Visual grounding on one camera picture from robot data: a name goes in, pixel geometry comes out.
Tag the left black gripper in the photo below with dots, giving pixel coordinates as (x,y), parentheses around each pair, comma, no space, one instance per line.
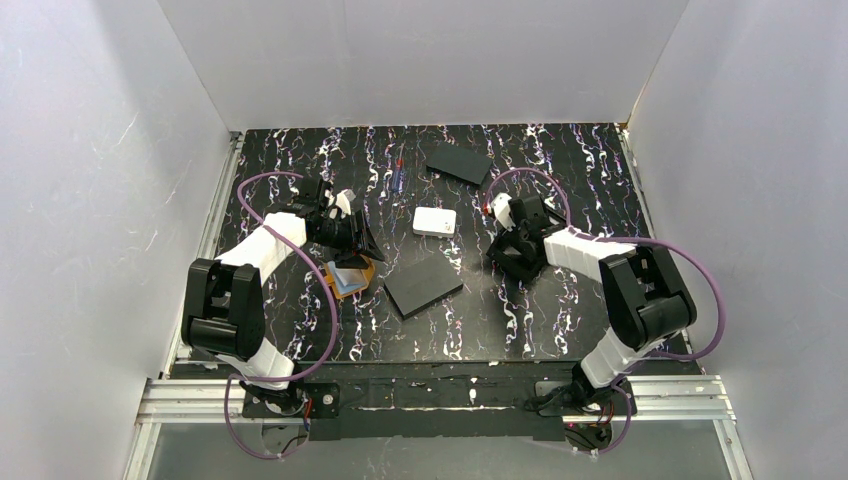
(357,232)

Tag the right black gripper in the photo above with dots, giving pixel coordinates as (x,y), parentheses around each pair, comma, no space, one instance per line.
(515,249)

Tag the black plastic box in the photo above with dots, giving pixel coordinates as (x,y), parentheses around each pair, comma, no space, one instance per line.
(519,255)

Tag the orange leather card holder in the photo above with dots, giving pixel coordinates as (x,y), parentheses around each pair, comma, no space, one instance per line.
(345,282)

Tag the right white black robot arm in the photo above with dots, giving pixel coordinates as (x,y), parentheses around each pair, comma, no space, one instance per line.
(646,299)

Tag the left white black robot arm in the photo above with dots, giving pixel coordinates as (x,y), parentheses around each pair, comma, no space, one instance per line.
(223,312)

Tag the white rectangular box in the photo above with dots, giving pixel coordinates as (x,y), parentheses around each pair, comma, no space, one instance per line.
(434,222)

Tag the blue red screwdriver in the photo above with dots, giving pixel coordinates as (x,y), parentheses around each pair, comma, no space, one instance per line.
(396,184)

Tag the flat black box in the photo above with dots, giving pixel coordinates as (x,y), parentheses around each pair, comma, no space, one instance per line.
(460,163)

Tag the black network switch box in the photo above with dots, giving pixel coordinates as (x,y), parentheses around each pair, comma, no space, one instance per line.
(416,287)

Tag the left aluminium side rail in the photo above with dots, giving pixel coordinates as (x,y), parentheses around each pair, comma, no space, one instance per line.
(208,241)

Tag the aluminium front frame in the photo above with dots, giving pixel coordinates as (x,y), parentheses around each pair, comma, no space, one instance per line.
(684,428)

